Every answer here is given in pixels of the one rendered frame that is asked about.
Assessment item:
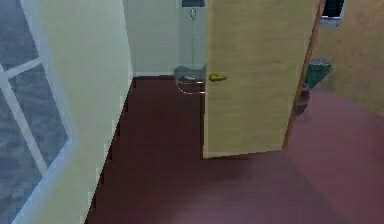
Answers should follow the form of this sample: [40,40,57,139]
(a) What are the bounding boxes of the green bin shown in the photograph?
[302,58,333,92]

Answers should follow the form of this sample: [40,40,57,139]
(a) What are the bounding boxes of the yellow door handle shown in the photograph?
[208,73,228,84]

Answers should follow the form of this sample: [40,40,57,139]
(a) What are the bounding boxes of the white framed window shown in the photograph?
[0,0,78,224]

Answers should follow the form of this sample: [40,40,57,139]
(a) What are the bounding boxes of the pale wooden room door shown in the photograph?
[202,0,327,160]

